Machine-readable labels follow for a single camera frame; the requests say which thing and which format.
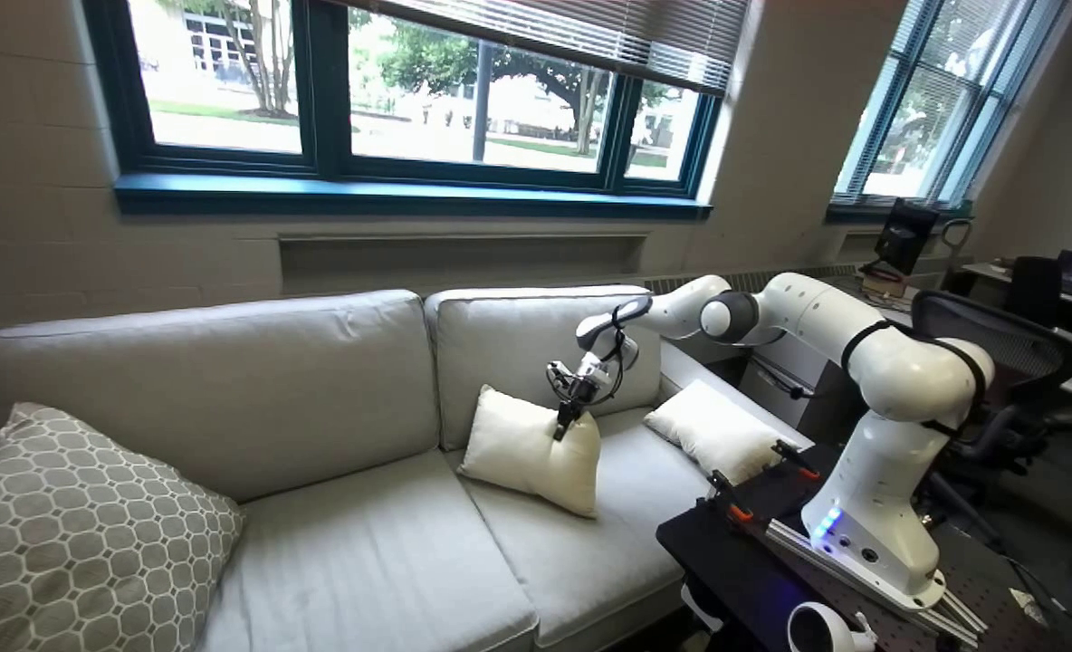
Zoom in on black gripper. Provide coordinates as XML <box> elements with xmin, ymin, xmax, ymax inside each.
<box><xmin>543</xmin><ymin>350</ymin><xmax>618</xmax><ymax>442</ymax></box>

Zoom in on small cream pillow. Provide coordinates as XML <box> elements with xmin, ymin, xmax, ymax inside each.
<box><xmin>641</xmin><ymin>375</ymin><xmax>788</xmax><ymax>488</ymax></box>
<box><xmin>451</xmin><ymin>379</ymin><xmax>606</xmax><ymax>523</ymax></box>

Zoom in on grey sofa seat cushion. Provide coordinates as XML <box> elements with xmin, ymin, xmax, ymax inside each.
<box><xmin>442</xmin><ymin>409</ymin><xmax>751</xmax><ymax>647</ymax></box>
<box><xmin>197</xmin><ymin>447</ymin><xmax>543</xmax><ymax>652</ymax></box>

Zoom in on grey fabric sofa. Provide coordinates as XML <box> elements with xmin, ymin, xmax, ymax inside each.
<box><xmin>0</xmin><ymin>281</ymin><xmax>820</xmax><ymax>652</ymax></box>

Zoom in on black orange clamp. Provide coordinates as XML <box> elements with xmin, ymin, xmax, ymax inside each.
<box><xmin>706</xmin><ymin>466</ymin><xmax>763</xmax><ymax>529</ymax></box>
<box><xmin>770</xmin><ymin>438</ymin><xmax>829</xmax><ymax>487</ymax></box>

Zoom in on grey drawer cabinet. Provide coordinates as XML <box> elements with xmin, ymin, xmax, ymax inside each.
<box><xmin>739</xmin><ymin>330</ymin><xmax>857</xmax><ymax>447</ymax></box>

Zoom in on black robot table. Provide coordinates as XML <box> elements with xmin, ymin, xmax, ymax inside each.
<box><xmin>657</xmin><ymin>438</ymin><xmax>1034</xmax><ymax>652</ymax></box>

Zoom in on white VR controller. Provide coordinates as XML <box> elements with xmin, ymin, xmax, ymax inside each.
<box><xmin>783</xmin><ymin>599</ymin><xmax>881</xmax><ymax>652</ymax></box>

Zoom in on blue framed wide window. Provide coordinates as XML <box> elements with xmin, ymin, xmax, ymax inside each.
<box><xmin>81</xmin><ymin>0</ymin><xmax>730</xmax><ymax>221</ymax></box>

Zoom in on black screen on stand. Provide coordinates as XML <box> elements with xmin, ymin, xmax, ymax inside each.
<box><xmin>873</xmin><ymin>197</ymin><xmax>973</xmax><ymax>281</ymax></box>

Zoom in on dark window blinds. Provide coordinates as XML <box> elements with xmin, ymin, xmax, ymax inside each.
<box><xmin>340</xmin><ymin>0</ymin><xmax>758</xmax><ymax>95</ymax></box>

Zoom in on blue framed tall window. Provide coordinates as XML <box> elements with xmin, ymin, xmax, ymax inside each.
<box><xmin>826</xmin><ymin>0</ymin><xmax>1072</xmax><ymax>211</ymax></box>

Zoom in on black office chair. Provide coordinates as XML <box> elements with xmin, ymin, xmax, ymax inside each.
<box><xmin>909</xmin><ymin>287</ymin><xmax>1072</xmax><ymax>546</ymax></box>

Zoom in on grey patterned pillow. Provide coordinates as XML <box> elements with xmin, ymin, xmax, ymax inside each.
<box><xmin>0</xmin><ymin>397</ymin><xmax>246</xmax><ymax>652</ymax></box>

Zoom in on beige wall heater cover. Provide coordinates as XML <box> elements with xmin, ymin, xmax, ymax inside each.
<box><xmin>274</xmin><ymin>233</ymin><xmax>647</xmax><ymax>301</ymax></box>

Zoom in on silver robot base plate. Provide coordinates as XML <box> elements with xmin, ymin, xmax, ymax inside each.
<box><xmin>760</xmin><ymin>514</ymin><xmax>992</xmax><ymax>647</ymax></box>

